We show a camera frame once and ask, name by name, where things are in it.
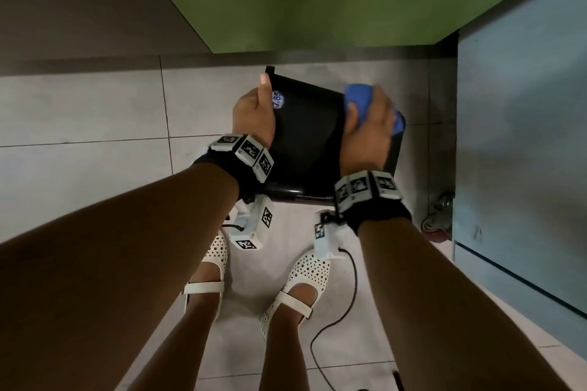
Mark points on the person's right hand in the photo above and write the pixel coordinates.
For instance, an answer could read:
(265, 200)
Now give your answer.
(367, 148)

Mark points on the person's left hand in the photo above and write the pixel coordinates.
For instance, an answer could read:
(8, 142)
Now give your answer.
(254, 116)

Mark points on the blue cleaning cloth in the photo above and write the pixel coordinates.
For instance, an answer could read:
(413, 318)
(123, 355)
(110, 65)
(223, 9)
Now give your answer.
(357, 95)

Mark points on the black plastic waste bin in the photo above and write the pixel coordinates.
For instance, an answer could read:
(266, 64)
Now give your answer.
(312, 143)

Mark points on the person's left forearm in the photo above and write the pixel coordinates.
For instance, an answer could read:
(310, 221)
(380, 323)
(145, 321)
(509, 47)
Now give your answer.
(114, 276)

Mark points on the person's right forearm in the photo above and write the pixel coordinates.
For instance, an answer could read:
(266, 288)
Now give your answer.
(435, 313)

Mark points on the red caster wheel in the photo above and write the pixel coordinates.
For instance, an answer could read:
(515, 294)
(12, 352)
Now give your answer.
(435, 228)

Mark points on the white perforated right shoe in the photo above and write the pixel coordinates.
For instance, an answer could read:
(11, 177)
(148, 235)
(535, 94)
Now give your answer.
(312, 271)

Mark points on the white perforated shoe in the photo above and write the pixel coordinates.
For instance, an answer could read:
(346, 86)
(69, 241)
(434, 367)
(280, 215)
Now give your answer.
(312, 271)
(215, 253)

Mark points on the white perforated left shoe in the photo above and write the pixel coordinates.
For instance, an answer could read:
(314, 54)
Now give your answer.
(215, 253)

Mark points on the pale blue wheeled cabinet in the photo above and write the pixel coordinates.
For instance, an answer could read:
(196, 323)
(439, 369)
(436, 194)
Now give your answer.
(527, 129)

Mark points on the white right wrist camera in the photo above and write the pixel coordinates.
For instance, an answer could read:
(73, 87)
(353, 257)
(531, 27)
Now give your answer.
(328, 244)

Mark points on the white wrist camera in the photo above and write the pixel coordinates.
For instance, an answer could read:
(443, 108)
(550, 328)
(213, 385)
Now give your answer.
(254, 225)
(328, 244)

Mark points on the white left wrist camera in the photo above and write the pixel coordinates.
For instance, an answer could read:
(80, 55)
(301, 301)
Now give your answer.
(254, 225)

